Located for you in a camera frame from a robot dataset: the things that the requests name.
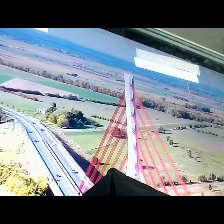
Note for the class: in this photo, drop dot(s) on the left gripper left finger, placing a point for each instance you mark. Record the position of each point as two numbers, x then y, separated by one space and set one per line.
105 186

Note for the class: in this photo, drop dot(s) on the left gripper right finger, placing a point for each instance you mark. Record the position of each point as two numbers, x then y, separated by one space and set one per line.
130 187

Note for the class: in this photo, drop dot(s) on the silver frame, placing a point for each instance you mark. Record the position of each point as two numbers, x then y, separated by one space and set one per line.
196 45

